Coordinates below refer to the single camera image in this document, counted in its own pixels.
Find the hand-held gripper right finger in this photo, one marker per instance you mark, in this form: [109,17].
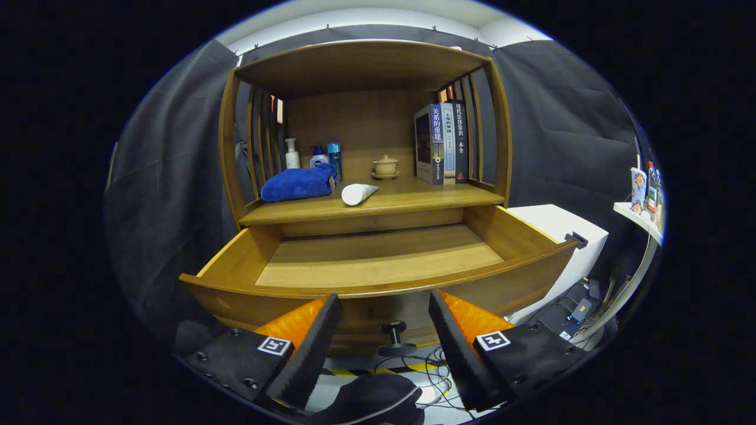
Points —
[463,357]

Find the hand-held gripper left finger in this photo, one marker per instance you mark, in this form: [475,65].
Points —
[313,354]

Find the wooden drawer with black knob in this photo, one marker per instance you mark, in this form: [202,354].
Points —
[378,260]

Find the white tube with green label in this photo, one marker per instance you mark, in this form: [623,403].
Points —
[357,193]

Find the white storage cabinet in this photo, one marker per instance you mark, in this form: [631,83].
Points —
[561,224]

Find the wooden countertop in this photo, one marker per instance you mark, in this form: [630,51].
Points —
[413,198]

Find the yellow black floor tape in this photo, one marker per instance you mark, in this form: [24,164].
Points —
[413,367]

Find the black shoe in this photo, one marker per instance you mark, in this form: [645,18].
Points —
[366,395]

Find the black power strip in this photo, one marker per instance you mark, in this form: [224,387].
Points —
[567,313]

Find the blue folded towel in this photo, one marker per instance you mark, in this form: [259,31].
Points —
[295,184]

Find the white bottle with blue cap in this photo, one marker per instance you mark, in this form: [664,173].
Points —
[319,159]

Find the white pump bottle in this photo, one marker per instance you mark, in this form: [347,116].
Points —
[292,159]

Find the teal bottle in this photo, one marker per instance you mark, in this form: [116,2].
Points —
[334,159]

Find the beige lidded teacup with saucer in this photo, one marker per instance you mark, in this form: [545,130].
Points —
[385,166]

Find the black spine book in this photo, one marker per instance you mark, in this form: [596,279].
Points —
[460,141]

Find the light spine book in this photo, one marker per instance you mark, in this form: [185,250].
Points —
[448,141]

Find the blue spine book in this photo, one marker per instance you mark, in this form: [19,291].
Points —
[436,141]

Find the white side table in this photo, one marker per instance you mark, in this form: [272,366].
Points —
[629,211]

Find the printed paper cup with straw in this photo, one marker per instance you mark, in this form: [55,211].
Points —
[638,189]

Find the black backdrop cloth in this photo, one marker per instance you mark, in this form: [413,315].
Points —
[561,130]

